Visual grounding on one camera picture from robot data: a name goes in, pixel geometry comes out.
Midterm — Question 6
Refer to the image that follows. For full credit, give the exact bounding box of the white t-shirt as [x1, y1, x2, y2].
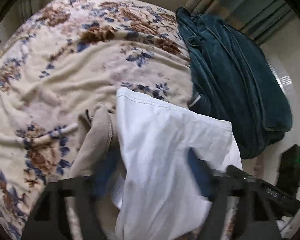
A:
[115, 87, 242, 239]

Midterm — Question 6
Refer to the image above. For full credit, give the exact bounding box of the white headboard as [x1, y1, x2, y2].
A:
[266, 54, 300, 154]

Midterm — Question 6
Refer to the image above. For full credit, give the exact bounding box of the right teal curtain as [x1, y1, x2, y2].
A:
[185, 0, 295, 45]

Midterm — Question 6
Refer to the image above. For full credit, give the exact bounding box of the beige folded garment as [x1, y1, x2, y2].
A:
[69, 103, 119, 178]

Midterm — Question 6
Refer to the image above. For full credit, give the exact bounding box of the floral bed cover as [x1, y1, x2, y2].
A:
[0, 0, 192, 239]

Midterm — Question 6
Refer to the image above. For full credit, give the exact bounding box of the dark teal blanket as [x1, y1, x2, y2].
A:
[175, 8, 293, 159]

